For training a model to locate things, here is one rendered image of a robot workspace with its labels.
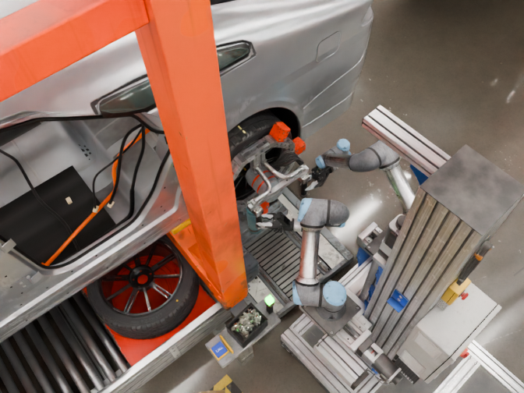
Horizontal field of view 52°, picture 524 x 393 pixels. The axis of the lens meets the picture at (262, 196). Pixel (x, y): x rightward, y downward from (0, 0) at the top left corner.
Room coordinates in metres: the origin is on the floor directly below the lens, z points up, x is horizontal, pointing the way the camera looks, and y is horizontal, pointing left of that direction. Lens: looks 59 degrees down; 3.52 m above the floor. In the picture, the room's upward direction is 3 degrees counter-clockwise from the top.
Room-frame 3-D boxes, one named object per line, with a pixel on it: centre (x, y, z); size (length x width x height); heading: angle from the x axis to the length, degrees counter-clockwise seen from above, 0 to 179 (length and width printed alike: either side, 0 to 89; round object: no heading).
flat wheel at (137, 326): (1.28, 0.76, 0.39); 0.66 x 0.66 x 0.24
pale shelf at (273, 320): (0.92, 0.15, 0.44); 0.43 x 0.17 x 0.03; 126
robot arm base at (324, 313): (0.92, -0.33, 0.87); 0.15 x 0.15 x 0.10
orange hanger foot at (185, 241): (1.40, 0.42, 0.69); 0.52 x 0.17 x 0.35; 36
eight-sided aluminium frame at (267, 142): (1.74, 0.03, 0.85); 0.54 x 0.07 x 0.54; 126
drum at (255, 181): (1.68, -0.02, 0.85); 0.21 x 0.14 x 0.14; 36
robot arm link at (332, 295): (0.92, -0.33, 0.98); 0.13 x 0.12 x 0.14; 82
